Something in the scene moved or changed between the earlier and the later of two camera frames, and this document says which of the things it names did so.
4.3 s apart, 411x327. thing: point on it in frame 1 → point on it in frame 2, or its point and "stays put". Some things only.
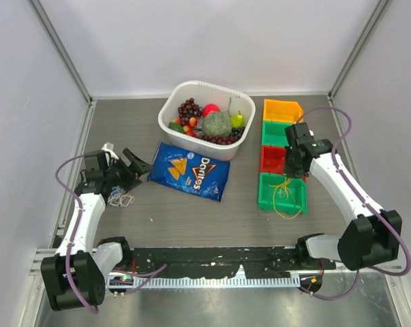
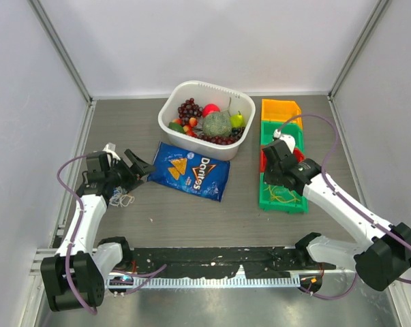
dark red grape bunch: x=189 y=110 stays put
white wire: x=120 y=199 stays put
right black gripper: x=302 y=172 → x=268 y=178
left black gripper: x=132 y=179 stays put
